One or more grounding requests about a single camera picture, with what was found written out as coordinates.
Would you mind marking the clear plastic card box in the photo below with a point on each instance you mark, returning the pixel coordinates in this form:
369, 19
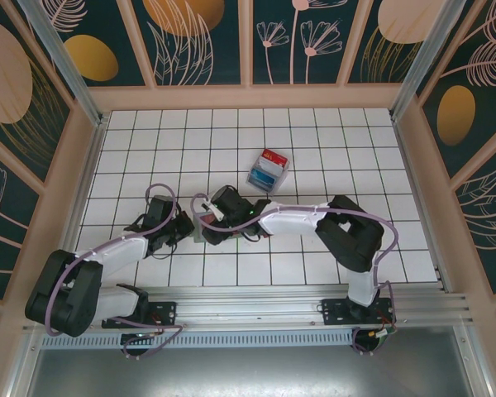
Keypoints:
283, 173

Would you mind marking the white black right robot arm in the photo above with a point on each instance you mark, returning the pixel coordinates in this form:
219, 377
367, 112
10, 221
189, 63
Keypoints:
289, 219

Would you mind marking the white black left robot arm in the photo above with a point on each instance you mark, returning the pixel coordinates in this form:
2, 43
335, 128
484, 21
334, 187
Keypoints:
120, 250

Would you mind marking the blue card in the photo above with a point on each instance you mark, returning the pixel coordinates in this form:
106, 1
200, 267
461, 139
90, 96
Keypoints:
262, 181

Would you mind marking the white grey card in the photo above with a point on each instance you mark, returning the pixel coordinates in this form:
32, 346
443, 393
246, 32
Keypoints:
268, 167

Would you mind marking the grey metal sheet panel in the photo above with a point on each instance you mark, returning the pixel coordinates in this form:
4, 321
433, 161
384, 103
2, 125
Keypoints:
248, 372

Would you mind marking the green power connector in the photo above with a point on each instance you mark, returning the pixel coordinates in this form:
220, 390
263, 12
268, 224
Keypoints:
381, 334

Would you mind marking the aluminium mounting rail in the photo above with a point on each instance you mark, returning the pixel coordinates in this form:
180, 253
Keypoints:
239, 308

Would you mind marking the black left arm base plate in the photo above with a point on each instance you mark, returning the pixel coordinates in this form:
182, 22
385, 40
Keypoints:
165, 312

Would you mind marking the aluminium side rail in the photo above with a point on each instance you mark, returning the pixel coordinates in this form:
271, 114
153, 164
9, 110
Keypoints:
87, 198
421, 198

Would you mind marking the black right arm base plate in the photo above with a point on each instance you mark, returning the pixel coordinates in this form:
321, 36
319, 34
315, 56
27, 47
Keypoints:
335, 310

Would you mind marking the aluminium corner post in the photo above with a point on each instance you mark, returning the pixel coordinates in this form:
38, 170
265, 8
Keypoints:
66, 70
427, 62

